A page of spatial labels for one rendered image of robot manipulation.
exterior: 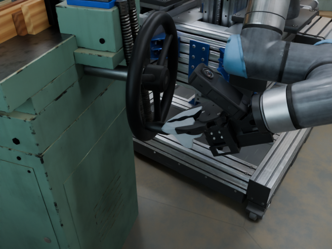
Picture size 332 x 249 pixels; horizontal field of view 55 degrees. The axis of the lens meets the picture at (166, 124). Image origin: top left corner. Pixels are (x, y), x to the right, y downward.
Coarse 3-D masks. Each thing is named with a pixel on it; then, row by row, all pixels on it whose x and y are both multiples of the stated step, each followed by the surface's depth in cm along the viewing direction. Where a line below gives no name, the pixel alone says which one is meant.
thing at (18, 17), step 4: (16, 12) 67; (20, 12) 67; (12, 16) 67; (16, 16) 66; (20, 16) 67; (16, 20) 67; (20, 20) 67; (24, 20) 68; (16, 24) 68; (20, 24) 67; (24, 24) 68; (16, 28) 68; (20, 28) 68; (24, 28) 68; (20, 32) 68; (24, 32) 69
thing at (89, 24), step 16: (64, 16) 68; (80, 16) 66; (96, 16) 65; (112, 16) 64; (64, 32) 70; (80, 32) 68; (96, 32) 67; (112, 32) 66; (96, 48) 70; (112, 48) 68
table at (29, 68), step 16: (48, 32) 70; (0, 48) 63; (16, 48) 63; (32, 48) 63; (48, 48) 63; (64, 48) 66; (80, 48) 71; (0, 64) 57; (16, 64) 57; (32, 64) 58; (48, 64) 62; (64, 64) 67; (96, 64) 69; (112, 64) 68; (0, 80) 52; (16, 80) 55; (32, 80) 59; (48, 80) 63; (0, 96) 53; (16, 96) 56
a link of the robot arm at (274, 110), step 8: (272, 88) 53; (280, 88) 51; (264, 96) 51; (272, 96) 50; (280, 96) 50; (264, 104) 51; (272, 104) 50; (280, 104) 49; (264, 112) 51; (272, 112) 50; (280, 112) 49; (288, 112) 49; (264, 120) 52; (272, 120) 50; (280, 120) 50; (288, 120) 49; (272, 128) 51; (280, 128) 51; (288, 128) 51; (296, 128) 53
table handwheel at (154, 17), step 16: (160, 16) 64; (144, 32) 60; (176, 32) 76; (144, 48) 59; (176, 48) 80; (160, 64) 72; (176, 64) 82; (128, 80) 59; (144, 80) 63; (160, 80) 69; (128, 96) 60; (128, 112) 61; (160, 112) 78; (144, 128) 67
